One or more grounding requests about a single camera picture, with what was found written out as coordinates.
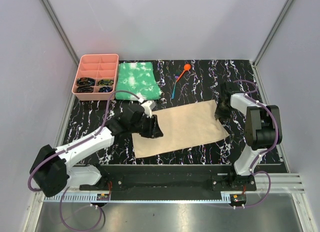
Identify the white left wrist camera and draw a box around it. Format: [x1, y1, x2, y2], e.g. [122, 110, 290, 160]
[140, 100, 156, 118]

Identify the orange plastic spoon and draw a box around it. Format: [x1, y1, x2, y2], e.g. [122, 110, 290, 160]
[176, 64, 191, 81]

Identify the dark coiled band bottom-left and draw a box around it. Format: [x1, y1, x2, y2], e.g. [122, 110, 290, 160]
[76, 85, 94, 94]

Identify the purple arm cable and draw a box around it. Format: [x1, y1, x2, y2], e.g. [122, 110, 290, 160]
[27, 90, 145, 230]
[231, 79, 280, 209]

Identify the pink compartment tray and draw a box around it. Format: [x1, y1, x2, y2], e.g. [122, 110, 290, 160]
[72, 53, 119, 101]

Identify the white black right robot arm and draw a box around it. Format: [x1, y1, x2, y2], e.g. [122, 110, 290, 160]
[212, 82, 283, 191]

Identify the teal plastic utensil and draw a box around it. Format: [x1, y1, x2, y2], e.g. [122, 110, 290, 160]
[171, 79, 178, 100]

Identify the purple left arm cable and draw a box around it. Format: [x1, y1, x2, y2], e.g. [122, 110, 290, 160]
[27, 90, 145, 230]

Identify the beige cloth napkin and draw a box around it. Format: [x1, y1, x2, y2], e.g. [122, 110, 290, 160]
[132, 100, 229, 159]

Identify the yellow green coiled band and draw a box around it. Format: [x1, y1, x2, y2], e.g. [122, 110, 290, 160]
[97, 78, 114, 86]

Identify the black marble pattern mat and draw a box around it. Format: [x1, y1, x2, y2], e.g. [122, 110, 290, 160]
[63, 59, 264, 165]

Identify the blue coiled band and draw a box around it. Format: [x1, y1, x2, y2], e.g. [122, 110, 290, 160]
[98, 86, 113, 93]

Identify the green white tie-dye cloth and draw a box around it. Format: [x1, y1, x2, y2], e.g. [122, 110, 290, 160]
[115, 62, 162, 101]

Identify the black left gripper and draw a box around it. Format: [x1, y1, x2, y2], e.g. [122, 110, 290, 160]
[129, 113, 163, 139]

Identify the aluminium front frame rail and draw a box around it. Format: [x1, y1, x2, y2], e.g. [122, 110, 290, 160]
[43, 173, 305, 204]

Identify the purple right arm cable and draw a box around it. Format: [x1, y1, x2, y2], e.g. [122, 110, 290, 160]
[231, 79, 280, 209]

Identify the dark coiled band top-left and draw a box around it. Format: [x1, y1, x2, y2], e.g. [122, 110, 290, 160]
[76, 77, 96, 87]

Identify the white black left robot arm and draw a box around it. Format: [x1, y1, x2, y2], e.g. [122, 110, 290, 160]
[29, 103, 164, 198]

